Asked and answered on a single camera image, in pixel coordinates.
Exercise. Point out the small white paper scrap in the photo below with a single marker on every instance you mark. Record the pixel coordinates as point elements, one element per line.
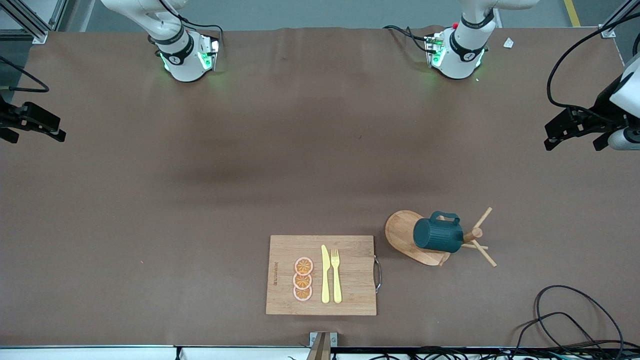
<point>508,43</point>

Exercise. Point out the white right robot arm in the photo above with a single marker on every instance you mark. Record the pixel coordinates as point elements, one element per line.
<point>185,65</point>

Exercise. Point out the wooden mug tree stand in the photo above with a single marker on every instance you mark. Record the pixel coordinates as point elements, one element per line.
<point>400,235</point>

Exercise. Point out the yellow plastic fork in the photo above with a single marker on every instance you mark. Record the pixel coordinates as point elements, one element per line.
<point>336,285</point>

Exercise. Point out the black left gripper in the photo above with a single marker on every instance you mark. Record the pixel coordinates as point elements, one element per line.
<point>602,107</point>

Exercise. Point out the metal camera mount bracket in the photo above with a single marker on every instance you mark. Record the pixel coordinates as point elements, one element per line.
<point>322,345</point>

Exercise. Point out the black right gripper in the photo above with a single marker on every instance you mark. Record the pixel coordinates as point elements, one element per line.
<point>10,118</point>

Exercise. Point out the dark teal ribbed cup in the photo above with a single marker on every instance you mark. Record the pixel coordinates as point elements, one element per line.
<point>440,237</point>

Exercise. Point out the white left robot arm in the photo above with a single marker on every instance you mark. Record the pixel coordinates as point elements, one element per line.
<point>460,60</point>

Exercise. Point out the bamboo cutting board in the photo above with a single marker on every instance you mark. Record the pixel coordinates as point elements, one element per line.
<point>350,270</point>

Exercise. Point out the orange citrus slice toy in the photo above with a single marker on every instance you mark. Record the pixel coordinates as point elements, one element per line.
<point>302,281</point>
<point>303,266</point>
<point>302,294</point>

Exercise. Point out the aluminium frame profile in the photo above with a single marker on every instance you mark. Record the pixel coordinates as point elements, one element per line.
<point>612,27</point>
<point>35,32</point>

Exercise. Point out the table cover sheet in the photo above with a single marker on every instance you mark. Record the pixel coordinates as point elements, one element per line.
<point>200,200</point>

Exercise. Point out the yellow plastic knife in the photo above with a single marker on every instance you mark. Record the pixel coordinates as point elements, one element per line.
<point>325,280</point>

